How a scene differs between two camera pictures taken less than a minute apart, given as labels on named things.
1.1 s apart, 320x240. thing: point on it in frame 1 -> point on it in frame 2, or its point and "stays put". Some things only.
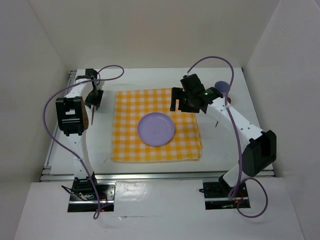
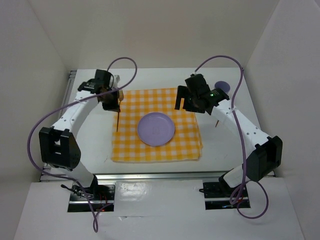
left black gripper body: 93,96 -> 110,103
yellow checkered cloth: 130,106 stays put
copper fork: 94,108 -> 121,96
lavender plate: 156,129 stays put
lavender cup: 222,86 stays put
